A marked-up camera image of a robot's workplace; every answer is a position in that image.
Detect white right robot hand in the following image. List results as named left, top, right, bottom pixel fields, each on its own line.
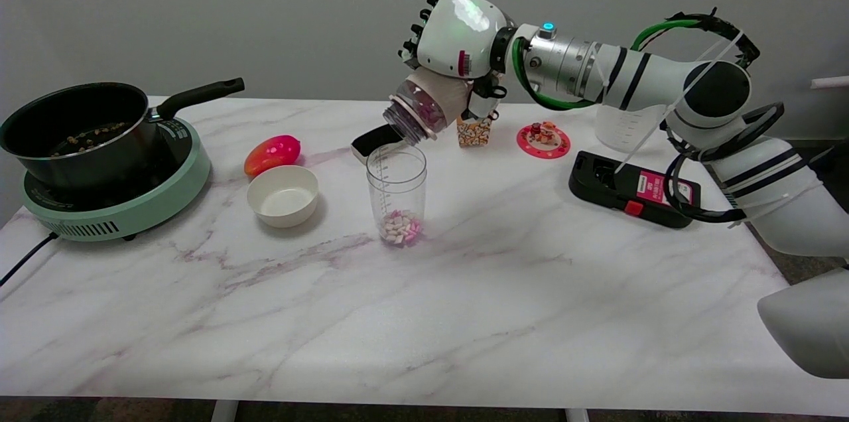
left=398, top=0, right=517, bottom=121

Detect clear bottle with beige sleeve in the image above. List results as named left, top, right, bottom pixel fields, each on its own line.
left=383, top=67, right=473, bottom=146

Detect pink white candy pieces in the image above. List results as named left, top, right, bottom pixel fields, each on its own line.
left=378, top=98, right=444, bottom=247

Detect clear tall measuring cup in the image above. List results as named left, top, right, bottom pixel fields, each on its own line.
left=366, top=143, right=428, bottom=248

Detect yellow popcorn box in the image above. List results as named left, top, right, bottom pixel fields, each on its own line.
left=456, top=113, right=499, bottom=148

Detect black and white sponge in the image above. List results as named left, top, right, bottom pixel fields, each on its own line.
left=351, top=123, right=399, bottom=164

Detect pink round toy plate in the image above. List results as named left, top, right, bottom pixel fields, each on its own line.
left=517, top=120, right=572, bottom=160

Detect large translucent plastic jug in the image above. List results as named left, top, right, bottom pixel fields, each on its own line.
left=594, top=104, right=668, bottom=154

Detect black device with red label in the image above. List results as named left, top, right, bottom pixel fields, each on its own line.
left=568, top=151, right=702, bottom=229

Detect red orange toy mango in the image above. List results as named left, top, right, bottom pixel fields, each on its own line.
left=243, top=135, right=302, bottom=178

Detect long white zip tie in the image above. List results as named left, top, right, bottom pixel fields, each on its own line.
left=614, top=31, right=745, bottom=175

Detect white bowl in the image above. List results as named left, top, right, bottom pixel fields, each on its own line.
left=247, top=165, right=320, bottom=229

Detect mint green induction cooker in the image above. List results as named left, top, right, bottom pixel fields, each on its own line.
left=19, top=115, right=212, bottom=242

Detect green robot cable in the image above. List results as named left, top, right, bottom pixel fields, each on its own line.
left=512, top=19, right=700, bottom=111

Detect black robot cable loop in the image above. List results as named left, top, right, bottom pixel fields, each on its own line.
left=663, top=9, right=785, bottom=224

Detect black saucepan with handle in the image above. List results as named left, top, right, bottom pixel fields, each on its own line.
left=0, top=78, right=245, bottom=192

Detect black power cord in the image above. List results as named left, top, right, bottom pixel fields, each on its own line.
left=0, top=232, right=59, bottom=287

